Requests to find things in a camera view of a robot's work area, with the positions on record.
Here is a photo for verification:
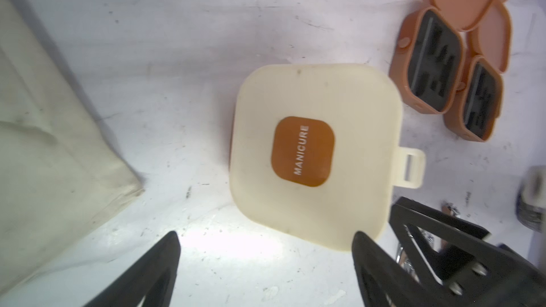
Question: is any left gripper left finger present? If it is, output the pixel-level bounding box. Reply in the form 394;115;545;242
86;231;181;306

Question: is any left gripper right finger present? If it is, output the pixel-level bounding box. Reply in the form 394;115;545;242
351;231;422;306

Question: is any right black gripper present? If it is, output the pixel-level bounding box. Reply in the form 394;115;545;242
390;198;545;306

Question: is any cream nail clipper case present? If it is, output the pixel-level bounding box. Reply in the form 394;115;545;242
229;64;426;252

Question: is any brown case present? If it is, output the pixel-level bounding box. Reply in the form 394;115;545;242
389;0;494;115
444;0;512;142

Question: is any green beige glove on table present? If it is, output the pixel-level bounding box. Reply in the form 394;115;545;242
1;0;143;293

